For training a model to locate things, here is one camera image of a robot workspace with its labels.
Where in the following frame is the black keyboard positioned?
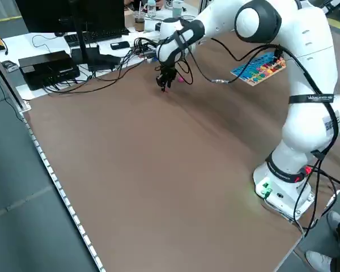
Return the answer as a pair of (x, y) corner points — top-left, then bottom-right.
(63, 27), (130, 48)

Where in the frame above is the black cable hub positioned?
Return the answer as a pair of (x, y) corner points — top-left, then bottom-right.
(133, 37), (159, 60)

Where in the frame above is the cardboard box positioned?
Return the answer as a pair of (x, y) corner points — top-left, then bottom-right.
(124, 9), (137, 28)

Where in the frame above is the long black cable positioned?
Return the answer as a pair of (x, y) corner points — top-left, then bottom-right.
(42, 42), (159, 96)

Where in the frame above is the white desk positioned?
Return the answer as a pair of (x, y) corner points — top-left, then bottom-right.
(0, 0), (205, 101)

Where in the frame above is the black electronics box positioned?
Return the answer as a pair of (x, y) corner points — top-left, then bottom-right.
(18, 50), (81, 91)

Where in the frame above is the black monitor stand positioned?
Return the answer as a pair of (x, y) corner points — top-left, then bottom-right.
(69, 0), (122, 72)

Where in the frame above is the clear water bottle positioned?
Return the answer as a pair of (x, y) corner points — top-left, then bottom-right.
(147, 0), (158, 19)

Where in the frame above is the blue wooden toy board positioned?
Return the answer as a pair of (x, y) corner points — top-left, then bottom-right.
(230, 52), (287, 87)

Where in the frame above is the black phone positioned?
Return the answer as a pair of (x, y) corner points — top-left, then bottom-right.
(110, 41), (130, 51)

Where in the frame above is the green tumbler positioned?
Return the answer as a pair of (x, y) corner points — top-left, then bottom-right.
(172, 0), (184, 18)

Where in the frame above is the small grey device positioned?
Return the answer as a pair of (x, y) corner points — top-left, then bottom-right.
(2, 59), (19, 73)

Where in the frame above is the black monitor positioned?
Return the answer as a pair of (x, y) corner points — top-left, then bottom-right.
(15, 0), (126, 33)

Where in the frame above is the aluminium frame rail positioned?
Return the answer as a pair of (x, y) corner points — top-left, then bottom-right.
(0, 44), (32, 112)

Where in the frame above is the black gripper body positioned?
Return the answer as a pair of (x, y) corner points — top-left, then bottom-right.
(155, 66), (178, 82)

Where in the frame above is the iced coffee cup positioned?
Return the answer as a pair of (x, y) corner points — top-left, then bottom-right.
(133, 1), (146, 32)

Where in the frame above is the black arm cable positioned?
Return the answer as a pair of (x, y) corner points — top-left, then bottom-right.
(155, 28), (340, 236)

